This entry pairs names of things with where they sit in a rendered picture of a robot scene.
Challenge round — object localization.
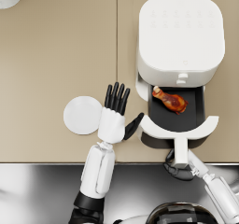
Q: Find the roasted brown chicken drumstick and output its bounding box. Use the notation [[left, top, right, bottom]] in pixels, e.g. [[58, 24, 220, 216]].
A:
[[151, 85, 190, 116]]

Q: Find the dark round robot body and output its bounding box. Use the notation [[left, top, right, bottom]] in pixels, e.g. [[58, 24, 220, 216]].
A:
[[112, 202, 219, 224]]

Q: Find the round white plate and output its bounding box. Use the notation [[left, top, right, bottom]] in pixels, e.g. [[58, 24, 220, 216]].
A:
[[63, 95, 104, 136]]

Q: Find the white air fryer body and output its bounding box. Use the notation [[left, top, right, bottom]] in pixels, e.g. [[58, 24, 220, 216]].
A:
[[134, 0, 226, 103]]

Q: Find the air fryer drawer with handle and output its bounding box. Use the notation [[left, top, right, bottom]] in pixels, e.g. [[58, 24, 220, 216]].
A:
[[137, 84, 220, 169]]

